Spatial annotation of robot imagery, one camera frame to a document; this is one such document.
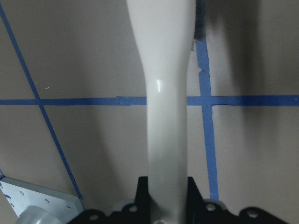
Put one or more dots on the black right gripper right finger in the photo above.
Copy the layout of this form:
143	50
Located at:
194	197

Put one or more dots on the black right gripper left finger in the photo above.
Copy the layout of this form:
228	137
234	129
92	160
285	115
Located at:
142	196

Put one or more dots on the beige hand brush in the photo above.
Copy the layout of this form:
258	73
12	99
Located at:
164	32

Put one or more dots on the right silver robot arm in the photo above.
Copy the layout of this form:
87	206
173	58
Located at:
127	214

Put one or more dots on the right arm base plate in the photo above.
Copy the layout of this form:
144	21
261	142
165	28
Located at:
34	204

